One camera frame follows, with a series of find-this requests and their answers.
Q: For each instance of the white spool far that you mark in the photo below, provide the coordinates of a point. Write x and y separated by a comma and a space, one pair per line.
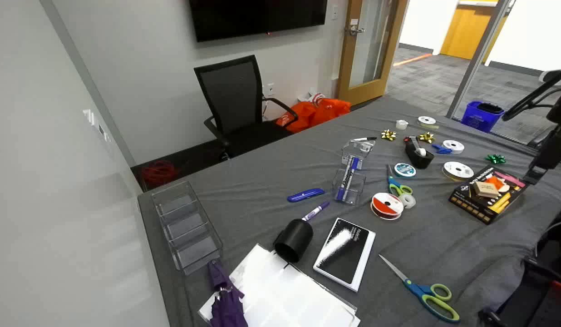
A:
428, 121

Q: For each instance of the clear acrylic marker holder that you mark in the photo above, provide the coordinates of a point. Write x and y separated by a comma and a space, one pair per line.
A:
355, 148

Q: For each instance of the blue recycling bin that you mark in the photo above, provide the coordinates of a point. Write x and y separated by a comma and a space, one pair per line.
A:
482, 115

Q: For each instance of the wall mounted television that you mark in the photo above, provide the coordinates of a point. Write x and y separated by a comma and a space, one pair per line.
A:
228, 19

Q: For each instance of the blue expo marker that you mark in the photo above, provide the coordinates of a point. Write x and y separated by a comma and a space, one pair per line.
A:
344, 188

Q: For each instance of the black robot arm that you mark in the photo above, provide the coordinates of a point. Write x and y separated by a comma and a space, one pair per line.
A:
549, 150

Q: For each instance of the gold gift bow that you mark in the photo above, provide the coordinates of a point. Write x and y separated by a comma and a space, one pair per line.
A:
426, 137

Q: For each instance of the green blue scissors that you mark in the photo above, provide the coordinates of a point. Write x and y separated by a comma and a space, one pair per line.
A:
435, 297

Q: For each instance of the wooden door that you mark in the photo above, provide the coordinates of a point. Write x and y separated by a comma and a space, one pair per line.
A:
370, 44

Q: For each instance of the yellow gift bow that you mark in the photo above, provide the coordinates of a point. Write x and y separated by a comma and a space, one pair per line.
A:
390, 135

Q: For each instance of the white tape roll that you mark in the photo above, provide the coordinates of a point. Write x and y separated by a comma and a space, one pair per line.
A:
402, 124

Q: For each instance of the black cup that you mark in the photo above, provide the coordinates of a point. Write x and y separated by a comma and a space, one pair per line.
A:
293, 240

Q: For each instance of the orange bag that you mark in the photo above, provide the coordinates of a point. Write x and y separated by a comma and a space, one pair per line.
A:
313, 113

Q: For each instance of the white ribbon spool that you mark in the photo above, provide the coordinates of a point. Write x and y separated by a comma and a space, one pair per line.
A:
459, 170

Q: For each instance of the black book with white border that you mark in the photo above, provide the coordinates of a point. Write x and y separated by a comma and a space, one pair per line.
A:
346, 253

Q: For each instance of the green gift bow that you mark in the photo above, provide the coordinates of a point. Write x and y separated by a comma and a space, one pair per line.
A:
497, 159

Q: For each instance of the small green scissors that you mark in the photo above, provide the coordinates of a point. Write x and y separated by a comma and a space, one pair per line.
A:
395, 186

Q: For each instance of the white label sheets stack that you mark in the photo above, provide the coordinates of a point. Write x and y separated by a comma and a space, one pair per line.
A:
277, 295

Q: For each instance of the purple cloth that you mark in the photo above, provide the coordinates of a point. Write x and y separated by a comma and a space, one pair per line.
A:
228, 308

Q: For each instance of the white spool middle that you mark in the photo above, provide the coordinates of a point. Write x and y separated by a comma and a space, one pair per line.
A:
455, 146

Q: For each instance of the clear acrylic tray organizer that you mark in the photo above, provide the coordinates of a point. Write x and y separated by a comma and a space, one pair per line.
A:
186, 228

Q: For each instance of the purple crayola marker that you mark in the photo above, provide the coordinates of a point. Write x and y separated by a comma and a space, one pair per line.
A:
312, 215

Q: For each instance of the black tape dispenser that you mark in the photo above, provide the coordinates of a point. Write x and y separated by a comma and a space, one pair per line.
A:
419, 155

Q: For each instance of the red orange tape roll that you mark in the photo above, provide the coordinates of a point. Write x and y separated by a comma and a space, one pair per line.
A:
386, 206

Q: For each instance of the black office chair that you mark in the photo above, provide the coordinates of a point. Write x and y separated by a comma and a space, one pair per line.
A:
235, 97

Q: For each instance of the black box of supplies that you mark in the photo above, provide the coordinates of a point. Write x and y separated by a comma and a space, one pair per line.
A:
490, 193

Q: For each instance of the blue ribbon spool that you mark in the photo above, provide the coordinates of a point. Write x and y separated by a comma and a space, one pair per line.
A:
404, 170

